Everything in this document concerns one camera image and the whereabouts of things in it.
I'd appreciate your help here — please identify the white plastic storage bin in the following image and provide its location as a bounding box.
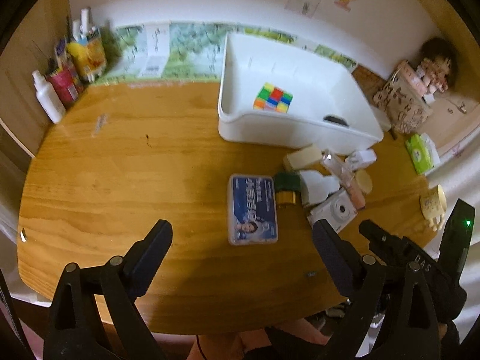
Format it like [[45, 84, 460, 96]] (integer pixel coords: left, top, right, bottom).
[[217, 32, 384, 154]]

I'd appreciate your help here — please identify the white spray bottle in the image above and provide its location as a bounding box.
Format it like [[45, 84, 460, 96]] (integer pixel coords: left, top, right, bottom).
[[32, 70, 66, 124]]

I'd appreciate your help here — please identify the white instant camera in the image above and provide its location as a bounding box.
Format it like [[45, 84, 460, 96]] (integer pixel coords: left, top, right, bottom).
[[307, 189, 357, 231]]

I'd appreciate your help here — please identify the yellow printed carton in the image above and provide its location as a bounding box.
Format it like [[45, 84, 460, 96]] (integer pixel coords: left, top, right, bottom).
[[67, 26, 109, 82]]

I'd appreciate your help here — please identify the cream rounded block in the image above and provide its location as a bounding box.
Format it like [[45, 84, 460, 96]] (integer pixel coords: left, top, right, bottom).
[[282, 144, 324, 171]]

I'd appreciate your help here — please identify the yellow patterned mug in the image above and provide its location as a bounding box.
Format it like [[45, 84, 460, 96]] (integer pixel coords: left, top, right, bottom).
[[419, 184, 448, 232]]

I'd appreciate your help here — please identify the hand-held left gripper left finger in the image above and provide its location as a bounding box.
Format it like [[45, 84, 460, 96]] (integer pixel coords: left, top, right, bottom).
[[43, 219, 173, 360]]

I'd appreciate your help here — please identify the blue and white tube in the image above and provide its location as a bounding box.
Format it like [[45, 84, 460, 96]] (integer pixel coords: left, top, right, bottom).
[[55, 37, 70, 68]]

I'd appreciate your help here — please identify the person's bare knee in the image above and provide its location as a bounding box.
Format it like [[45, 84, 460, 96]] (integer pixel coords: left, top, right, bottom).
[[187, 322, 271, 360]]

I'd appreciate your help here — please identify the green leafy paper strip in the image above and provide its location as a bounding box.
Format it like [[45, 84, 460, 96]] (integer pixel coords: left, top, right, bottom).
[[90, 22, 359, 83]]

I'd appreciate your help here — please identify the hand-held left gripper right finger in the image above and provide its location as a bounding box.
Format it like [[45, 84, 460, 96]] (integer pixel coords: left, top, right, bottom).
[[312, 218, 441, 360]]

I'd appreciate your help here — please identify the clear plastic container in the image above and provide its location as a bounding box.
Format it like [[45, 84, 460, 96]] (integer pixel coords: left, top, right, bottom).
[[321, 149, 355, 182]]

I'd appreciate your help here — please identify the round gold and green tin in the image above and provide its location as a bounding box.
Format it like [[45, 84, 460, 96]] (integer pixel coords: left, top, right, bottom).
[[273, 171, 302, 209]]

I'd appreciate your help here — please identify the dark-haired doll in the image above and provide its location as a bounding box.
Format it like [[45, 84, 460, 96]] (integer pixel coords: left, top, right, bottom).
[[416, 37, 460, 94]]

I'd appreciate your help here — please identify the green tissue pack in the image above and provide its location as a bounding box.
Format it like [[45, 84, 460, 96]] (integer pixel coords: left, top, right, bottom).
[[405, 133, 441, 176]]

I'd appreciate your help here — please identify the pink tube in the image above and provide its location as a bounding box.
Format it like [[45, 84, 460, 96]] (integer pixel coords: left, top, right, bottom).
[[347, 178, 367, 211]]

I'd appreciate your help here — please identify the multicoloured puzzle cube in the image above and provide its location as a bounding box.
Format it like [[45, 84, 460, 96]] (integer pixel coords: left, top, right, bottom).
[[253, 82, 293, 114]]

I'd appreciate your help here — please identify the clear box with blue label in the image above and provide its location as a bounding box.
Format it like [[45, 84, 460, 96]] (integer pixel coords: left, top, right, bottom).
[[227, 174, 279, 247]]

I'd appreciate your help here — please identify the red can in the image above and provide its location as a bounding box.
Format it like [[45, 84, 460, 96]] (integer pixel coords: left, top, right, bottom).
[[47, 65, 81, 107]]

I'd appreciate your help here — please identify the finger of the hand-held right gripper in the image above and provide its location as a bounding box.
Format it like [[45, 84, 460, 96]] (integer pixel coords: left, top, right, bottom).
[[358, 220, 413, 261]]

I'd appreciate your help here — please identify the round beige compact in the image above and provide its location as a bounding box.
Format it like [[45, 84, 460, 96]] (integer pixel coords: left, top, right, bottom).
[[354, 170, 374, 195]]

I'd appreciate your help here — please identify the small white carton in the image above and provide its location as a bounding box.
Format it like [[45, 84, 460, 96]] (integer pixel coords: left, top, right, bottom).
[[345, 149, 377, 169]]

